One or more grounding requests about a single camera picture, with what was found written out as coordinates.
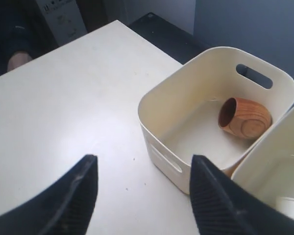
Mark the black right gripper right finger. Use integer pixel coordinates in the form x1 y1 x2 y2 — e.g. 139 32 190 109
190 155 294 235

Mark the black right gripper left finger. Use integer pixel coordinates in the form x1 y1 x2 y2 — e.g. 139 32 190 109
0 155 98 235

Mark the white paper cup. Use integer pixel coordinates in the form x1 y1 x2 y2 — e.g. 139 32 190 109
276 197 294 219

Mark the brown wooden cup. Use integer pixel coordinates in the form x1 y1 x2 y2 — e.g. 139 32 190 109
218 97 272 140

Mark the person hand in background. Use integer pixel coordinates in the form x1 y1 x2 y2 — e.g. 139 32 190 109
7 51 32 71

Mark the cream plastic bin middle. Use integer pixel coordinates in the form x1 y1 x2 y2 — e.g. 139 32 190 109
231 107 294 209

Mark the cream plastic bin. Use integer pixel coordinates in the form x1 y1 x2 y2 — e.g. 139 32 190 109
138 47 294 193
231 107 294 209

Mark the cream plastic bin left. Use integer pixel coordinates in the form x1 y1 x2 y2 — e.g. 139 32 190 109
138 47 294 193

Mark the white cardboard box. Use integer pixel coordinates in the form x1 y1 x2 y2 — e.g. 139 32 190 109
36 0 87 46

